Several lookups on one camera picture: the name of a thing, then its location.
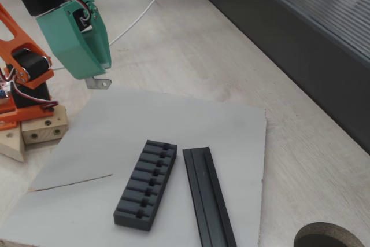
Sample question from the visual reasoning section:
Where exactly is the small silver metal bracket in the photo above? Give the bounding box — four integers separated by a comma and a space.
86, 76, 112, 90

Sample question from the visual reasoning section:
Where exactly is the light wooden base board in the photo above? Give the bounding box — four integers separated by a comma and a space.
0, 127, 26, 163

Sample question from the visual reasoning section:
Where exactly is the red controller circuit board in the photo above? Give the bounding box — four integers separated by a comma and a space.
0, 80, 14, 102

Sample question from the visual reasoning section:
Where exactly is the grey plywood board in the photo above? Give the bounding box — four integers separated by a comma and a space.
0, 86, 267, 247

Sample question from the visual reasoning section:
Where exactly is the wooden block with screw holes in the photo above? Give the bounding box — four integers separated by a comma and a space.
21, 103, 69, 145

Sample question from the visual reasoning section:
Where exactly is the orange controller board holder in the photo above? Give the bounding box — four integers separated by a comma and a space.
0, 101, 18, 131

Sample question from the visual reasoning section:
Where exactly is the black slotted holder block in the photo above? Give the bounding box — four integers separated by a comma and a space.
112, 139, 177, 233

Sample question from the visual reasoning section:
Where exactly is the black aluminium profile rail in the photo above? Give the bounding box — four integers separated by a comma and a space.
182, 146, 238, 247

